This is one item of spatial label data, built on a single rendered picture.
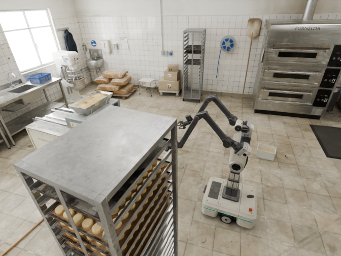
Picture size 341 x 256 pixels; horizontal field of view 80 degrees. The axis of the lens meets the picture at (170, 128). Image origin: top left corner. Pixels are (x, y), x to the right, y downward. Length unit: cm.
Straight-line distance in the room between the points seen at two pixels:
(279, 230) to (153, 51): 533
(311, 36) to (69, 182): 488
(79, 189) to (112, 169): 14
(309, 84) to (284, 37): 113
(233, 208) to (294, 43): 357
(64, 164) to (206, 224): 221
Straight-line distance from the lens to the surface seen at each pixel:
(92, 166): 92
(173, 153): 129
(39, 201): 122
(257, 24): 592
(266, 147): 412
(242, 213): 274
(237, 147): 207
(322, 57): 525
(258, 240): 291
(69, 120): 288
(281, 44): 505
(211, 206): 274
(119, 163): 89
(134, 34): 664
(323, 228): 334
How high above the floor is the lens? 239
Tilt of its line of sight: 31 degrees down
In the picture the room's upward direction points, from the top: 2 degrees counter-clockwise
